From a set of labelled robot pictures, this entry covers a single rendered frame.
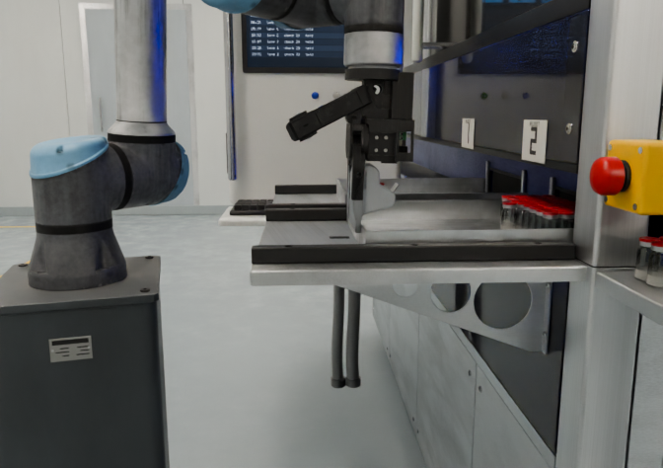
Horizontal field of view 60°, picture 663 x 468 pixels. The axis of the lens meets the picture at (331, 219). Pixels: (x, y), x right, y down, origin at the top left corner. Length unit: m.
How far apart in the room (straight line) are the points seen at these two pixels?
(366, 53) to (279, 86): 0.94
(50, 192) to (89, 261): 0.12
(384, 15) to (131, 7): 0.47
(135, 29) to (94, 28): 5.53
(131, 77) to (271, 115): 0.67
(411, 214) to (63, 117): 5.87
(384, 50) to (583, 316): 0.40
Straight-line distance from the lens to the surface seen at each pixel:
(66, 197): 0.97
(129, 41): 1.06
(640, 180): 0.64
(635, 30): 0.74
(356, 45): 0.74
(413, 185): 1.33
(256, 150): 1.66
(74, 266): 0.98
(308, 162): 1.66
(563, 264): 0.76
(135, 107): 1.05
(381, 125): 0.73
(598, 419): 0.82
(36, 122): 6.78
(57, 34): 6.72
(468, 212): 1.01
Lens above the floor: 1.06
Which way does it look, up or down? 10 degrees down
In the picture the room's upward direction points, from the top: straight up
